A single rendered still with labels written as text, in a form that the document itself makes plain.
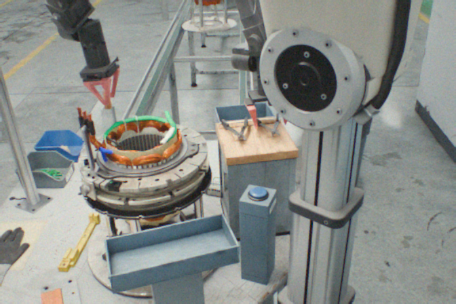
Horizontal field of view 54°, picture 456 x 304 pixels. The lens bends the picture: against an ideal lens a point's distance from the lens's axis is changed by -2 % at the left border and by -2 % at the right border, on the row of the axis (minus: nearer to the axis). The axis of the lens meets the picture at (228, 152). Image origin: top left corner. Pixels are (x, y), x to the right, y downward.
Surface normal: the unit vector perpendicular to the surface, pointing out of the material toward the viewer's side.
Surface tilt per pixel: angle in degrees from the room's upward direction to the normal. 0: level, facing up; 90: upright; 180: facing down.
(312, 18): 109
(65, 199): 0
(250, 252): 90
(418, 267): 0
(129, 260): 0
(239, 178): 90
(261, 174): 90
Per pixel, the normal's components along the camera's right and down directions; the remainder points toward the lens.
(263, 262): -0.37, 0.48
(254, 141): -0.04, -0.86
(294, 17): -0.58, 0.68
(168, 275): 0.30, 0.47
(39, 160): -0.04, 0.47
